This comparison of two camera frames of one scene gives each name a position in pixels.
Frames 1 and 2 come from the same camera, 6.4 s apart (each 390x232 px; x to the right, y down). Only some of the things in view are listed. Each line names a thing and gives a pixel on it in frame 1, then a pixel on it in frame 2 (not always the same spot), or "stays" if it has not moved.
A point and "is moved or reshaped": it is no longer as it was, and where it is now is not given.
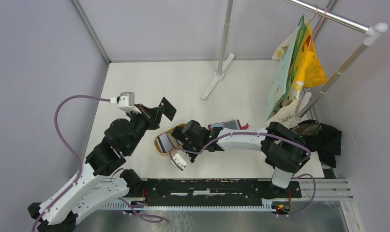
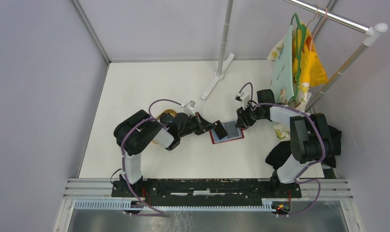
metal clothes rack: (373, 32) stays
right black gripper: (192, 157) to (243, 121)
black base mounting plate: (217, 190) stays
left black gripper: (152, 115) to (202, 124)
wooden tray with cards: (165, 141) is moved or reshaped
